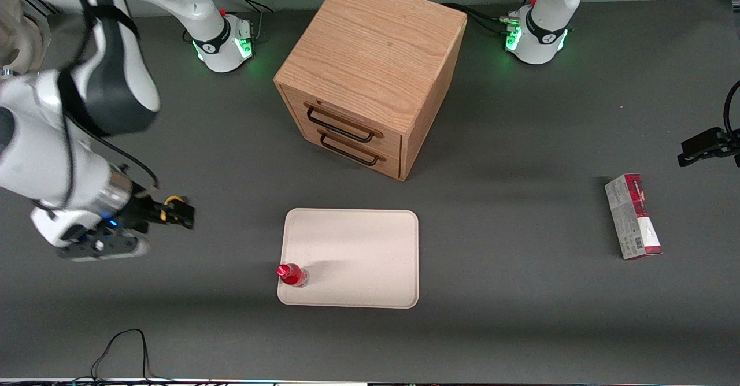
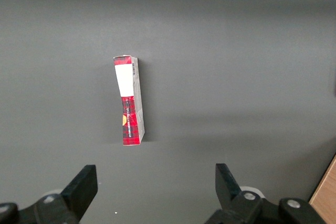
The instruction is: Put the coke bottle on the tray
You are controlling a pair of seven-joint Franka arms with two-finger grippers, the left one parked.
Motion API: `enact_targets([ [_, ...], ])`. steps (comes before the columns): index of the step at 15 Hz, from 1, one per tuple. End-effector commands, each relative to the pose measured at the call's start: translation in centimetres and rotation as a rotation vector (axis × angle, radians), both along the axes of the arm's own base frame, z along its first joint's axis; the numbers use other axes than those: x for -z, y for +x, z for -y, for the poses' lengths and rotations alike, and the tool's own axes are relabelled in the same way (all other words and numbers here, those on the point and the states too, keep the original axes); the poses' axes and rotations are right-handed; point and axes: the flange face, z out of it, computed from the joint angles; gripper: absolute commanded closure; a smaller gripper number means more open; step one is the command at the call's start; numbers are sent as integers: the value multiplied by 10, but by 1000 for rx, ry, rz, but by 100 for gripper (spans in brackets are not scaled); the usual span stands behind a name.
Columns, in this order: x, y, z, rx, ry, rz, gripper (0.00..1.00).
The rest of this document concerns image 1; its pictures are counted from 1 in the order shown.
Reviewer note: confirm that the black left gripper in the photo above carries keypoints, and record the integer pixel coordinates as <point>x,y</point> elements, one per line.
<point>712,143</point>

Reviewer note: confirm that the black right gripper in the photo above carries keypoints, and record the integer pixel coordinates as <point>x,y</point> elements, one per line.
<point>140,210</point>

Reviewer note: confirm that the red coke bottle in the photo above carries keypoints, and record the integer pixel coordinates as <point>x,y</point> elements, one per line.
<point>292,275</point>

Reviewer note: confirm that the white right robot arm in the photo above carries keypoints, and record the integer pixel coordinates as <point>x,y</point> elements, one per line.
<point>34,160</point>

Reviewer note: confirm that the cream plastic tray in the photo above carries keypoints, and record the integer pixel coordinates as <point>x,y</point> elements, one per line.
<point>358,253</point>

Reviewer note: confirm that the yellow lemon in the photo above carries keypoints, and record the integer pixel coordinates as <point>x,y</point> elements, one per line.
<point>166,213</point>

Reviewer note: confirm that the grey and red carton box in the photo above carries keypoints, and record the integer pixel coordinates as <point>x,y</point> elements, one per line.
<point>633,218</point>

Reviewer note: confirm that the oak drawer front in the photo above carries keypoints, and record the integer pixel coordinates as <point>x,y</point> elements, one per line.
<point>391,166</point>
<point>295,100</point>

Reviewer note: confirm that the oak wooden drawer cabinet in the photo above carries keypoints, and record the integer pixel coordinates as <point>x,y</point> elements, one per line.
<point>376,45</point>

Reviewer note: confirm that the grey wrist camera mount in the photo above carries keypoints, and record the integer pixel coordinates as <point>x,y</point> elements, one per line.
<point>110,248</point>

